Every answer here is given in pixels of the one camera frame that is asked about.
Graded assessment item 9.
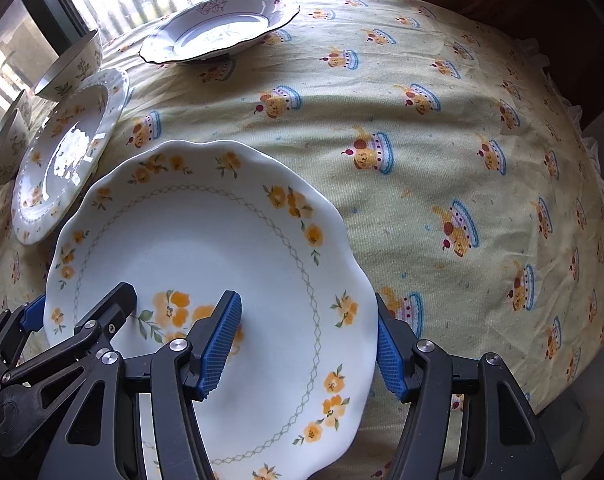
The yellow cake print tablecloth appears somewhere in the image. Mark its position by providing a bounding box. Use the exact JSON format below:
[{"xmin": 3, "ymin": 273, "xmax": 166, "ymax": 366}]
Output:
[{"xmin": 0, "ymin": 0, "xmax": 604, "ymax": 480}]

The green floral bowl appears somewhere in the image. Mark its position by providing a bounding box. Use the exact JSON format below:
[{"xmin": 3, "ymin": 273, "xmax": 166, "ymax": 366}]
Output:
[
  {"xmin": 0, "ymin": 89, "xmax": 31, "ymax": 185},
  {"xmin": 33, "ymin": 29, "xmax": 102, "ymax": 102}
]

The red pattern scalloped plate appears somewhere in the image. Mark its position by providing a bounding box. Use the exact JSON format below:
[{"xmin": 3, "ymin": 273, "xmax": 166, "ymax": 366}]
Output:
[{"xmin": 139, "ymin": 0, "xmax": 300, "ymax": 65}]

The large orange floral plate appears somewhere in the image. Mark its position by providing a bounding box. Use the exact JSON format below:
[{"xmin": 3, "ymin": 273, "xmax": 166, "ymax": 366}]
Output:
[{"xmin": 44, "ymin": 141, "xmax": 377, "ymax": 479}]

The beaded rim floral plate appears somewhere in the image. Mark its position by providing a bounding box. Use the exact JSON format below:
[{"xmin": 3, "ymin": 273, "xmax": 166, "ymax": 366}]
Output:
[{"xmin": 11, "ymin": 68, "xmax": 130, "ymax": 246}]

